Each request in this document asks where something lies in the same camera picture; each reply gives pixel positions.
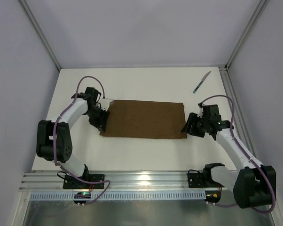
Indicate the knife with green handle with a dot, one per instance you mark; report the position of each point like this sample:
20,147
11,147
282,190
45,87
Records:
201,82

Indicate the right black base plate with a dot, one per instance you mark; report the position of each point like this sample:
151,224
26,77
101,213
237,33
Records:
199,179

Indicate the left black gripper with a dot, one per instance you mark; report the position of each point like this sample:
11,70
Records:
99,120

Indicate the left aluminium frame post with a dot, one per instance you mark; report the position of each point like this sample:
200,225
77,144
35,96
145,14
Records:
30,16

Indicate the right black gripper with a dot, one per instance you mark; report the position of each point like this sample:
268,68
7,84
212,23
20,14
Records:
196,125

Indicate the brown cloth napkin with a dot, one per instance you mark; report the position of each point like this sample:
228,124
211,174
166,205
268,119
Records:
145,119

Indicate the slotted cable duct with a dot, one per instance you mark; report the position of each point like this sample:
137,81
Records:
118,196

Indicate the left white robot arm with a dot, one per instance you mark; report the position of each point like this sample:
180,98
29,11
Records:
54,138

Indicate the right aluminium frame post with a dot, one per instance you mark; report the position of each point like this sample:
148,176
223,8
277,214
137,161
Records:
256,14

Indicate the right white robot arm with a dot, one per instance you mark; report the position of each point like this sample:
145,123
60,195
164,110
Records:
254,184

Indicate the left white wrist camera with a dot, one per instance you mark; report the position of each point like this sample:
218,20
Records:
105,104

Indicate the right side aluminium rail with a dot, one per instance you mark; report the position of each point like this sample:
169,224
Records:
240,125

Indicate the aluminium frame post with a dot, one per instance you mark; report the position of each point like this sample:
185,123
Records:
30,16
256,14

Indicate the aluminium mounting rail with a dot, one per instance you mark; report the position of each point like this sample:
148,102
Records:
119,181

